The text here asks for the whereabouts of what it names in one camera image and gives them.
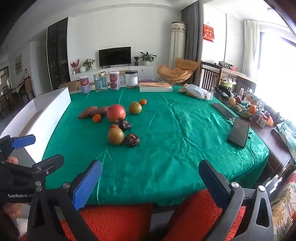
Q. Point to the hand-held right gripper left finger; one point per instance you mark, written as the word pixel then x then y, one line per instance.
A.
pixel 87 185

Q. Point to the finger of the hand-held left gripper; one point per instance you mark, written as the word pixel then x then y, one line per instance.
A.
pixel 23 141
pixel 49 163

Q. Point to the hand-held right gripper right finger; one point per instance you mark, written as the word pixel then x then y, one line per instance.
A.
pixel 211 183

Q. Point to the white cardboard box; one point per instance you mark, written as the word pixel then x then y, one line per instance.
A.
pixel 53 104

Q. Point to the reddish sweet potato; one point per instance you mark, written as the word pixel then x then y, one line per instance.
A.
pixel 100 110
pixel 86 112

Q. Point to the small orange tangerine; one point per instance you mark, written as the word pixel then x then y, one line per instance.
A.
pixel 97 118
pixel 113 126
pixel 143 102

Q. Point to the red apple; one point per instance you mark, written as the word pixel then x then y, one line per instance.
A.
pixel 116 112

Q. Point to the person's left forearm white sleeve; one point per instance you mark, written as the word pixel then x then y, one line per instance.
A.
pixel 19 226

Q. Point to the person's left hand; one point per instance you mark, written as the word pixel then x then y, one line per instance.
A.
pixel 11 209

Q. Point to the green satin tablecloth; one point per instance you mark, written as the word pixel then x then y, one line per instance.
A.
pixel 173 150

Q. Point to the green-brown round pear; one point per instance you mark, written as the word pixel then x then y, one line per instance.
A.
pixel 135 108
pixel 115 136

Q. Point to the dark brown mangosteen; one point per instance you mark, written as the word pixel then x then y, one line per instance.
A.
pixel 132 140
pixel 125 125

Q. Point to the brown coffee table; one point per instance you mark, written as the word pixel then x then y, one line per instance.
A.
pixel 270 143

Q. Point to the brown cardboard box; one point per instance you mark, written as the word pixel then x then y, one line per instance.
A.
pixel 70 85

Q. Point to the floral cushion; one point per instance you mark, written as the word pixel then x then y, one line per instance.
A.
pixel 285 204

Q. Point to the glass fruit bowl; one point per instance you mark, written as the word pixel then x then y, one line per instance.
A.
pixel 242 112

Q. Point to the silver tin can red label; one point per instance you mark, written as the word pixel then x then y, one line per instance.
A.
pixel 85 85
pixel 114 80

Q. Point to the large orange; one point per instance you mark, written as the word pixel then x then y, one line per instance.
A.
pixel 252 109

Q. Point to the yellow-red apple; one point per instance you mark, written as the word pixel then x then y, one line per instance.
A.
pixel 232 101

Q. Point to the light plaid blanket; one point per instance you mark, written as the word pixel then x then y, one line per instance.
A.
pixel 285 135

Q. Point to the red flower arrangement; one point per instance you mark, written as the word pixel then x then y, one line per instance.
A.
pixel 75 65

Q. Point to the white plastic bag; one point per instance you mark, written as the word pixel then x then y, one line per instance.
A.
pixel 198 91

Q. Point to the round white vase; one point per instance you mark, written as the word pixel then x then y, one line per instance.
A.
pixel 82 69

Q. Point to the tall black display cabinet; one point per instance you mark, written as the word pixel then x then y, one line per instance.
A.
pixel 57 53

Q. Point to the clear jar gold lid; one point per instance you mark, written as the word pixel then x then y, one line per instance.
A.
pixel 101 81

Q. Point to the green plant in glass vase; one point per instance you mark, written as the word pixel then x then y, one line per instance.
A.
pixel 89 64

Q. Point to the wooden bench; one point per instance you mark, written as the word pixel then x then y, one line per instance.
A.
pixel 208 74

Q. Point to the flat white gift box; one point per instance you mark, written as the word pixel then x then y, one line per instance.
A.
pixel 155 87

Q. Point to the clear jar black lid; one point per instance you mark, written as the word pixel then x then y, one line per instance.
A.
pixel 131 79

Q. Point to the orange lounge chair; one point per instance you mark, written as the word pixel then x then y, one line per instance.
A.
pixel 178 70

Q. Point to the black flat television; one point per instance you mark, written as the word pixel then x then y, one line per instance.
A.
pixel 115 56

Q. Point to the small green potted plant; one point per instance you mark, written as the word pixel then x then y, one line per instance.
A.
pixel 136 60

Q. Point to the white sheer curtain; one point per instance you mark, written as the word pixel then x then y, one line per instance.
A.
pixel 251 48

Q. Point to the large green potted plant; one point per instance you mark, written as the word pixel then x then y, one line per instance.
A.
pixel 148 56

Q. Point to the covered standing air conditioner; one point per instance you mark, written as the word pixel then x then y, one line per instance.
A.
pixel 177 44

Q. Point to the grey curtain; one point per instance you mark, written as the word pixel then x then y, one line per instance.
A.
pixel 190 30

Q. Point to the framed wall picture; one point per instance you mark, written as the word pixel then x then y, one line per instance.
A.
pixel 18 64

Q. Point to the red wall hanging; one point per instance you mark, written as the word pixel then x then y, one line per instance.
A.
pixel 208 32

